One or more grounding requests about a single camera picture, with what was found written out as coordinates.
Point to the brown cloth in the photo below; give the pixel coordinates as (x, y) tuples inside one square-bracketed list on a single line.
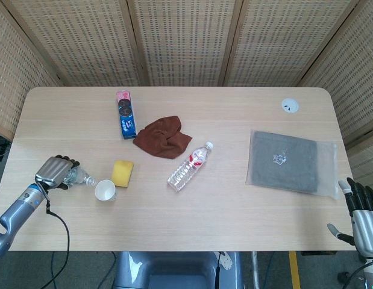
[(162, 138)]

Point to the green label plastic bottle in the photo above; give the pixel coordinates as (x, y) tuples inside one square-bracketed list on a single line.
[(80, 177)]

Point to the small white paper cup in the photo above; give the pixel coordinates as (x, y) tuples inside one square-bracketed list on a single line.
[(104, 191)]

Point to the thin black rod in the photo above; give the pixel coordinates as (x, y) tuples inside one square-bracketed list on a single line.
[(218, 274)]

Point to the white perforated plate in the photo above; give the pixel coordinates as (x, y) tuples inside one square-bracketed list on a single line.
[(226, 262)]

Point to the yellow sponge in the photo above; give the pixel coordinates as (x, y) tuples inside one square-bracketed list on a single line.
[(123, 173)]

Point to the black caster wheel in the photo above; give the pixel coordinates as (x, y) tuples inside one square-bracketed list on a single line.
[(344, 276)]

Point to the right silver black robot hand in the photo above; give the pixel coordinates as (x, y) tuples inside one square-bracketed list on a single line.
[(367, 231)]

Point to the woven bamboo screen panel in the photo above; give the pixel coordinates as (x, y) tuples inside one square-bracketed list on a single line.
[(349, 75), (186, 42), (14, 75), (83, 42), (288, 42)]

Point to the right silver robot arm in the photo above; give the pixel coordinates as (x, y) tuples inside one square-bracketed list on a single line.
[(371, 271)]

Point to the metal table leg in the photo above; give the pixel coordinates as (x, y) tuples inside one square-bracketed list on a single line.
[(255, 268)]

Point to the capped red label water bottle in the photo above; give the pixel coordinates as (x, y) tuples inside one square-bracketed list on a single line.
[(189, 167)]

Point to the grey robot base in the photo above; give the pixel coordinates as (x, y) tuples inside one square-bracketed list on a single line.
[(174, 268)]

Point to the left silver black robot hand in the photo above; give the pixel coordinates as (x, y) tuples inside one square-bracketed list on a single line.
[(52, 170)]

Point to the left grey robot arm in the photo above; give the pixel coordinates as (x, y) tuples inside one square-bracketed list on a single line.
[(17, 210)]

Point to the blue pink cookie box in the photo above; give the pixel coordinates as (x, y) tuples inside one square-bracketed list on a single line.
[(126, 116)]

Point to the grey cloth in plastic bag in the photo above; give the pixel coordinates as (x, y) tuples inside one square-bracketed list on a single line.
[(282, 162)]

